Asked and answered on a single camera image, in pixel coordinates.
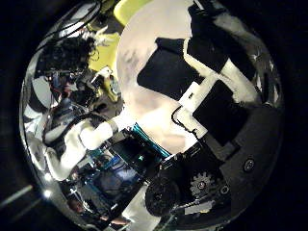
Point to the black piece of clothing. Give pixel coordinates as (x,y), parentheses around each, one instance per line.
(166,70)

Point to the teal aluminium frame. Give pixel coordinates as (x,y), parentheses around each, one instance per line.
(150,141)

